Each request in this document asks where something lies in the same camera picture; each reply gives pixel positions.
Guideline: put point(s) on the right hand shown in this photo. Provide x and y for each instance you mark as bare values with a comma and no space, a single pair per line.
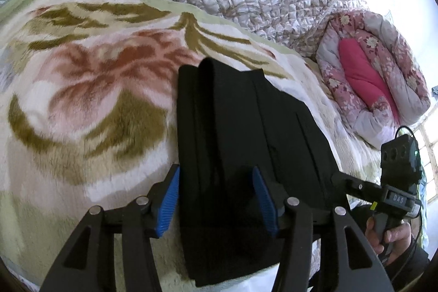
399,236

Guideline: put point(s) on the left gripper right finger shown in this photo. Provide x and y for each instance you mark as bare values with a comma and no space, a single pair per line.
348,262

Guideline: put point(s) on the floral plush blanket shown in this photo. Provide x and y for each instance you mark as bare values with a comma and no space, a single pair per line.
88,109

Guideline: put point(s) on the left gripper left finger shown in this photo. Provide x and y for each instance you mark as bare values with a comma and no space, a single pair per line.
86,261

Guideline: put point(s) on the black pants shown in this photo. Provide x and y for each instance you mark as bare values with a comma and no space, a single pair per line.
230,122

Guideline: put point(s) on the pink floral folded quilt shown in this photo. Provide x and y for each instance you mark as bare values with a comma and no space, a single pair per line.
372,75

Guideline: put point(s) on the black camera box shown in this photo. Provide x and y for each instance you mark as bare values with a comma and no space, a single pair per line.
400,162

